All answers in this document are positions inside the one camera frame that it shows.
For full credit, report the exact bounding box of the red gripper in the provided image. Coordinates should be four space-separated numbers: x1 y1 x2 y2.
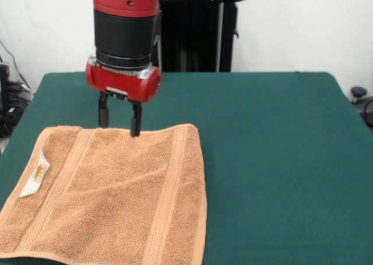
85 56 162 139

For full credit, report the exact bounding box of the tan terry towel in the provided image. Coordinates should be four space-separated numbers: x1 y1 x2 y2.
0 123 208 265

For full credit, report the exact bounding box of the black upright device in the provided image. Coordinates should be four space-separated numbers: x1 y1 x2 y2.
0 62 10 114

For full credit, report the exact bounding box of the dark green table cloth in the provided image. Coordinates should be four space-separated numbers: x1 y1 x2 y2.
0 71 373 265

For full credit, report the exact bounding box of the office chair base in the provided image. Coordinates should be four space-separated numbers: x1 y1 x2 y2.
350 86 373 132

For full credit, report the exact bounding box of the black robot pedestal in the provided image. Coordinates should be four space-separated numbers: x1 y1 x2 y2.
159 0 253 73

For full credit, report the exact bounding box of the black cable bundle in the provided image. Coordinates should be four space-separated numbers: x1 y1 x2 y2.
0 100 30 139

